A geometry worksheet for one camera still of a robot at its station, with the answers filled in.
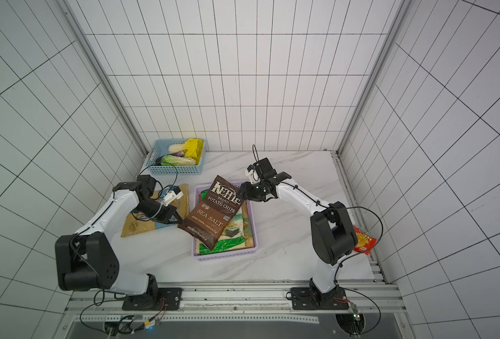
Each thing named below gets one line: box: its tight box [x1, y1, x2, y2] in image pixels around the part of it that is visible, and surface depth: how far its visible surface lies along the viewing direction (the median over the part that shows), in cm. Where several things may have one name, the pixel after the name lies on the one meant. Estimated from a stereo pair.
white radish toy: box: [168, 144, 188, 157], surface depth 116 cm
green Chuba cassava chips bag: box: [196, 189, 255, 255], surface depth 84 cm
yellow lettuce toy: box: [183, 138, 204, 166], surface depth 112 cm
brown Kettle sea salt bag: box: [177, 175, 246, 253], surface depth 87 cm
